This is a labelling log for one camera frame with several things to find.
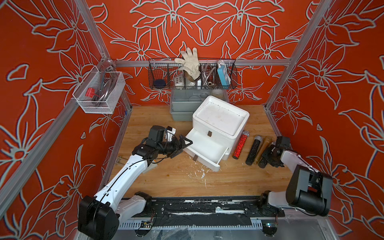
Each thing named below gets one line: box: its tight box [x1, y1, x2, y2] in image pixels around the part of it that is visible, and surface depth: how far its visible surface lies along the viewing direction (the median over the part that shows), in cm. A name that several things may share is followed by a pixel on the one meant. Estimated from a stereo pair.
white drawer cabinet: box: [183, 95, 250, 172], surface depth 83 cm
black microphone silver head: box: [245, 135, 263, 166], surface depth 94 cm
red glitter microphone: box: [232, 130, 250, 160], surface depth 97 cm
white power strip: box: [174, 75, 185, 87], surface depth 95 cm
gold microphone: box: [254, 136, 273, 164], surface depth 94 cm
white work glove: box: [175, 47, 201, 83], surface depth 90 cm
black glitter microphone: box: [258, 157, 268, 169], surface depth 86 cm
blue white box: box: [217, 60, 231, 86], surface depth 89 cm
